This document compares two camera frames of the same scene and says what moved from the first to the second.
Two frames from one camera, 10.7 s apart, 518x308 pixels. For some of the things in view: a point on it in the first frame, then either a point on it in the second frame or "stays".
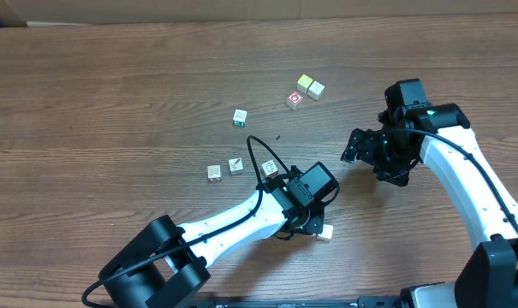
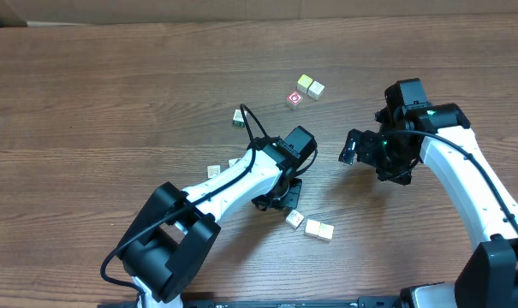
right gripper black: (366, 148) stays
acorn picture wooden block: (327, 232) stays
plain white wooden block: (316, 90) stays
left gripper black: (312, 224) to (287, 197)
